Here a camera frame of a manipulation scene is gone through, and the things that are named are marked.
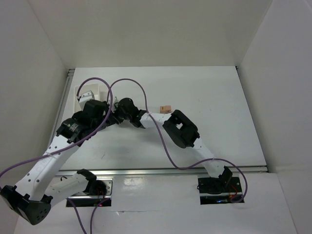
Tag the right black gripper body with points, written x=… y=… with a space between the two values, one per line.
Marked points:
x=119 y=108

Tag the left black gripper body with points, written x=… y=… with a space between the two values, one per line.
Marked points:
x=95 y=108

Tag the white plastic bin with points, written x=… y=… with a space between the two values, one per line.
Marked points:
x=99 y=93

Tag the light wood cube block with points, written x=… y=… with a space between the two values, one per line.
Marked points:
x=167 y=109

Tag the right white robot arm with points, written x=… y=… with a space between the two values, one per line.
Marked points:
x=184 y=134

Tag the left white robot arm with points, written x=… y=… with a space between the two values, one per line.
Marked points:
x=33 y=196

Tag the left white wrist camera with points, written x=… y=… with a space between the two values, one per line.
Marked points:
x=89 y=95

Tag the left aluminium rail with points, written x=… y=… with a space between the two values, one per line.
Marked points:
x=63 y=99

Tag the aluminium rail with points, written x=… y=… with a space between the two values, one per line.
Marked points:
x=151 y=172
x=63 y=99

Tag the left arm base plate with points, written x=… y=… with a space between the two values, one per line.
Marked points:
x=99 y=191

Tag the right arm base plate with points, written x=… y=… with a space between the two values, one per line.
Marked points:
x=212 y=193

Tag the front aluminium rail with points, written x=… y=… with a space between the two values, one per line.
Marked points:
x=151 y=172

